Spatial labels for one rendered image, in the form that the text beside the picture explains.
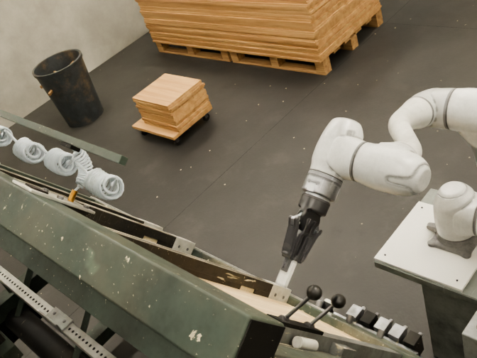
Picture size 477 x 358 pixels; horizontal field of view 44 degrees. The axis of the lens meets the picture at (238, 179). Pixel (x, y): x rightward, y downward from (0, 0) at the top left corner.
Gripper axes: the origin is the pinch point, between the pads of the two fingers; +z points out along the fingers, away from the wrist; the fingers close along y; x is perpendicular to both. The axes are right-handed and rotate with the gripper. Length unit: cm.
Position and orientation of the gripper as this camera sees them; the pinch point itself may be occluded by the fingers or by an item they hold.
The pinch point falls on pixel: (286, 272)
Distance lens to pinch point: 147.6
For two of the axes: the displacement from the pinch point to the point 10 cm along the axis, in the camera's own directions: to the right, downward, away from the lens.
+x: 7.0, 2.4, -6.7
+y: -6.0, -3.2, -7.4
